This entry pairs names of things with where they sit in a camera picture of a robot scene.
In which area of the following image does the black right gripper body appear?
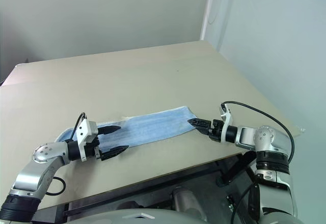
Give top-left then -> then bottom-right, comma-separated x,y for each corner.
208,119 -> 225,142

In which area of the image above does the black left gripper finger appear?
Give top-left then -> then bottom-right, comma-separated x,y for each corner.
100,145 -> 129,162
97,125 -> 123,135

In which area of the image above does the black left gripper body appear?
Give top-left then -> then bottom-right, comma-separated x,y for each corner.
85,134 -> 103,162

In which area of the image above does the light blue towel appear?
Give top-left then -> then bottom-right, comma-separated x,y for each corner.
55,105 -> 198,149

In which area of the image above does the black angled table brace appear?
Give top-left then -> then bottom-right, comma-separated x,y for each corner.
215,151 -> 256,186

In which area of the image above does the silver robot torso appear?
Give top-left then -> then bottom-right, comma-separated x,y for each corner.
32,202 -> 207,224

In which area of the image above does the grey rounded cylinder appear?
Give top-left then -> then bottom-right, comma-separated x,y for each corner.
171,186 -> 205,213

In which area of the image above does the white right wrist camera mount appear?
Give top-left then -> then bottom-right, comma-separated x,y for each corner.
218,103 -> 234,144

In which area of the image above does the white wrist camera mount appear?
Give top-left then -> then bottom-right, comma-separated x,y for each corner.
75,118 -> 99,162
218,103 -> 234,144

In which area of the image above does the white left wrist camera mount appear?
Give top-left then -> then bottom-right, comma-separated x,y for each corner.
75,118 -> 99,162

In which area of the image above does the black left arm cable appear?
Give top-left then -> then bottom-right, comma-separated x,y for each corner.
46,111 -> 88,196

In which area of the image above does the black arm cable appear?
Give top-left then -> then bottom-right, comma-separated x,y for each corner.
46,111 -> 88,196
220,101 -> 295,163

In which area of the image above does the black table frame rail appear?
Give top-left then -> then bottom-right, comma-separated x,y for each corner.
63,154 -> 245,211

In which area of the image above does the black cable under table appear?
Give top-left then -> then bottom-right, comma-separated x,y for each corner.
230,181 -> 258,224

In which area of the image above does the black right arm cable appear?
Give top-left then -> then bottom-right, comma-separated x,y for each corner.
220,101 -> 295,163

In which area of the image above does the white wall conduit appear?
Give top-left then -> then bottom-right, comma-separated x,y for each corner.
199,0 -> 223,42

